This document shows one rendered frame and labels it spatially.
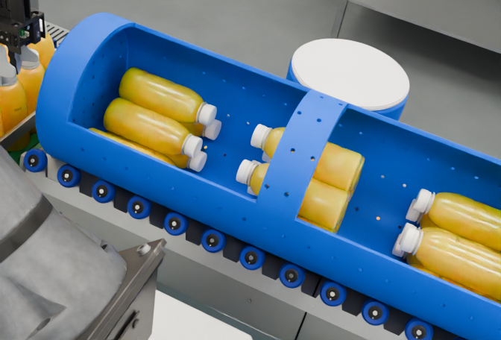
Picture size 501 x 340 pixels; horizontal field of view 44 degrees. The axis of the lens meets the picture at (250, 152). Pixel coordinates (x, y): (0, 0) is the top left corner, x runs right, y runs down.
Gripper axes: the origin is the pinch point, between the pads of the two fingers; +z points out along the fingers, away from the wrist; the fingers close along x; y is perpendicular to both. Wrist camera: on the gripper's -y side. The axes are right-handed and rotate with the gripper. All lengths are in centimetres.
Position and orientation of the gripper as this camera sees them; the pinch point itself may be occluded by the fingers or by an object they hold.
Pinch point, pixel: (4, 72)
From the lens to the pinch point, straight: 127.6
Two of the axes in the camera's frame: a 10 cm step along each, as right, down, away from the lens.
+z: -1.5, 7.4, 6.5
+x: 3.9, -5.6, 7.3
